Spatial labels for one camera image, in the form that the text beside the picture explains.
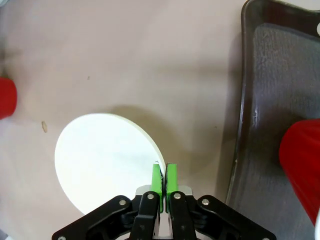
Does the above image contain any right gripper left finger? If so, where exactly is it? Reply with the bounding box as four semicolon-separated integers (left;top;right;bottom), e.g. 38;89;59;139
51;162;166;240

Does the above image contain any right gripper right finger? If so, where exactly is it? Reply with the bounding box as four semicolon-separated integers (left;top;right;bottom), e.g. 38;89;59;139
165;162;277;240

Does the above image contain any cream plastic bowl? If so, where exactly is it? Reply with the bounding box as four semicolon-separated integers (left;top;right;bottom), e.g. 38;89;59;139
54;113;165;216

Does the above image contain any red plastic cup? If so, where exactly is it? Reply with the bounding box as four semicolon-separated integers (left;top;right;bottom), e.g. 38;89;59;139
278;119;320;227
0;76;18;121

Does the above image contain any brown plastic tray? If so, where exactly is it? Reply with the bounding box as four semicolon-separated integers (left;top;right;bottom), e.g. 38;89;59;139
224;0;320;240

